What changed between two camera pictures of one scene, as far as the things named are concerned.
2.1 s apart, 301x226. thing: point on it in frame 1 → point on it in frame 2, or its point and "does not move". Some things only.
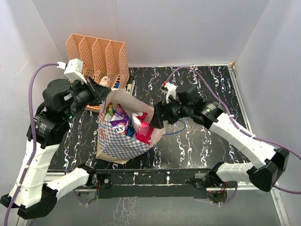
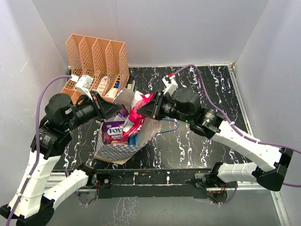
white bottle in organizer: [104, 80] does not move
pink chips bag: [144, 132] → [134, 124]
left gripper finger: [101, 92] → [105, 109]
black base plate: [148, 183] does not move
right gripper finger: [157, 119] → [150, 109]
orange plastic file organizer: [106, 61] does not move
